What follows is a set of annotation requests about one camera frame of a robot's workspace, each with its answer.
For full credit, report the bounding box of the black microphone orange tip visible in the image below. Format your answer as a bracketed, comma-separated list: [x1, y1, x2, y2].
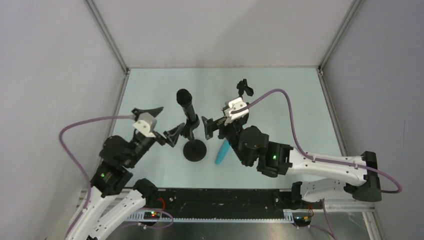
[176, 88, 198, 124]

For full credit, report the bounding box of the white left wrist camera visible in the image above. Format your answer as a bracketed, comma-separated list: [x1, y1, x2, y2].
[132, 112, 157, 138]

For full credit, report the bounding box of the controller board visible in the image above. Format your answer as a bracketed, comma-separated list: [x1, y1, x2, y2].
[143, 210, 162, 221]
[293, 216, 313, 228]

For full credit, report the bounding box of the white slotted cable duct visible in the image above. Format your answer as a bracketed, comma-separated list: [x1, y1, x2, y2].
[125, 210, 294, 224]

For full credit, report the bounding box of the blue microphone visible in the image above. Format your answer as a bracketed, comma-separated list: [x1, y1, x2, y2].
[214, 139, 230, 165]

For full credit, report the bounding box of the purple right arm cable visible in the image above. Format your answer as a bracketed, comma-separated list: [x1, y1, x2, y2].
[231, 88, 403, 240]

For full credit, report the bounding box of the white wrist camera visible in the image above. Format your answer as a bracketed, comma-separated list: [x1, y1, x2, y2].
[132, 112, 157, 138]
[222, 96, 249, 126]

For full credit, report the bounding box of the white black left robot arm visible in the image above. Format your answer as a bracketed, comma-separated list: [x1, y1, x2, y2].
[58, 107, 185, 240]

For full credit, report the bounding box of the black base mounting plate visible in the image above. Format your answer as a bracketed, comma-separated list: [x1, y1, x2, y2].
[126, 187, 324, 220]

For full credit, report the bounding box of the aluminium frame rail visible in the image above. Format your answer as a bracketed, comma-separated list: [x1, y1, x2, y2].
[76, 188, 377, 213]

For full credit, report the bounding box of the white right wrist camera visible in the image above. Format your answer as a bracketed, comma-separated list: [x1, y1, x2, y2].
[222, 96, 249, 126]

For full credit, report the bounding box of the right controller board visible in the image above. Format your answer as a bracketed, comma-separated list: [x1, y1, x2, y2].
[293, 216, 313, 228]

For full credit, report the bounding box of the black microphone stand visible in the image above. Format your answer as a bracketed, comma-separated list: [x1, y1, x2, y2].
[236, 78, 254, 97]
[180, 114, 207, 162]

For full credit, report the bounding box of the left controller board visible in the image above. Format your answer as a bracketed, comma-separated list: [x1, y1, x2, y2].
[143, 210, 162, 221]

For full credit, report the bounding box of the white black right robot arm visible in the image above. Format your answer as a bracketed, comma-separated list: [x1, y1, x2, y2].
[201, 116, 383, 203]

